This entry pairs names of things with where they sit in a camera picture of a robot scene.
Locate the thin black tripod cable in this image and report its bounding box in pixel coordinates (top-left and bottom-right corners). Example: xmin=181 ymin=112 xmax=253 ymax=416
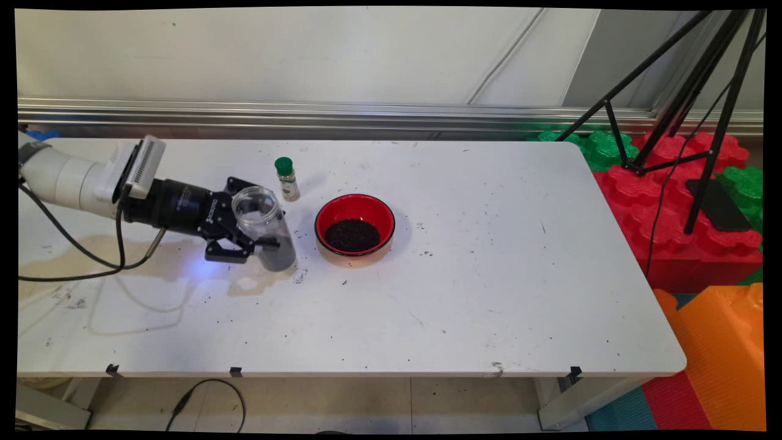
xmin=645 ymin=34 xmax=767 ymax=279

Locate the clear plastic jar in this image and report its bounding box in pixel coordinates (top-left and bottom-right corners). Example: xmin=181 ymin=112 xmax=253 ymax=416
xmin=231 ymin=185 xmax=298 ymax=273

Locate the aluminium wall rail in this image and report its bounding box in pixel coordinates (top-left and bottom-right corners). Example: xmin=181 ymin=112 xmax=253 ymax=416
xmin=17 ymin=97 xmax=764 ymax=138

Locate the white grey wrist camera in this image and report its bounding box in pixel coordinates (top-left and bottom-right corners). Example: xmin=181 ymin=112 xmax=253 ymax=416
xmin=110 ymin=136 xmax=167 ymax=202

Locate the green foam building block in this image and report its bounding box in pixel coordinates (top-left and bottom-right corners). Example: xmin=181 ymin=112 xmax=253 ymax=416
xmin=528 ymin=130 xmax=639 ymax=172
xmin=715 ymin=166 xmax=764 ymax=236

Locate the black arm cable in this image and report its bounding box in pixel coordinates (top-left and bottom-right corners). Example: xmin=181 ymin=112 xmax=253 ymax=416
xmin=17 ymin=183 xmax=167 ymax=283

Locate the black tripod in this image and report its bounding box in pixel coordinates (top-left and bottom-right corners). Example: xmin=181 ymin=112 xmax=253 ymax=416
xmin=553 ymin=9 xmax=767 ymax=236

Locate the red foam building block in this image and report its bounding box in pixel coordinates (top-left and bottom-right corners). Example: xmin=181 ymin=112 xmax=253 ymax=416
xmin=591 ymin=131 xmax=764 ymax=294

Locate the red bowl with black seeds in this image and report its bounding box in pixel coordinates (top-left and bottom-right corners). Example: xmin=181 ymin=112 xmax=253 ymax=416
xmin=314 ymin=194 xmax=396 ymax=268

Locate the teal floor mat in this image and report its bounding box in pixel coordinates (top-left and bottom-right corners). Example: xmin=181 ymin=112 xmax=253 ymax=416
xmin=585 ymin=386 xmax=657 ymax=431

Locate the white table leg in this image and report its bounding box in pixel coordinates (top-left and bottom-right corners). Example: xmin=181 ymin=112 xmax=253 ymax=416
xmin=535 ymin=374 xmax=654 ymax=430

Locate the red floor mat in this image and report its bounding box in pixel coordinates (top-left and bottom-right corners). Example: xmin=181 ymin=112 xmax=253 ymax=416
xmin=641 ymin=370 xmax=712 ymax=431

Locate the black flat phone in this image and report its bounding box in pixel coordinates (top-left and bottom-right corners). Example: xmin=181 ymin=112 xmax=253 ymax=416
xmin=685 ymin=178 xmax=753 ymax=233

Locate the black arm strap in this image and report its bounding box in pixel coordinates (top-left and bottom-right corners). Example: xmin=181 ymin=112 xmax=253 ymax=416
xmin=18 ymin=142 xmax=53 ymax=166

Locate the orange foam building block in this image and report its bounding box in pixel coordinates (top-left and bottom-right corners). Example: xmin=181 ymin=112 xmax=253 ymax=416
xmin=652 ymin=282 xmax=767 ymax=431

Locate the black floor cable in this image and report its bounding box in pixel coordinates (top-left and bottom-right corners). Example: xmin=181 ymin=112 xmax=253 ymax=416
xmin=165 ymin=379 xmax=247 ymax=433

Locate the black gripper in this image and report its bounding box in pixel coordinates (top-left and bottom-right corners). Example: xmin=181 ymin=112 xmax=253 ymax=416
xmin=124 ymin=176 xmax=282 ymax=265

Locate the green capped spice bottle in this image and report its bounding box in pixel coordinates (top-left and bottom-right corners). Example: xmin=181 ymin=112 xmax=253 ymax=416
xmin=274 ymin=156 xmax=301 ymax=202

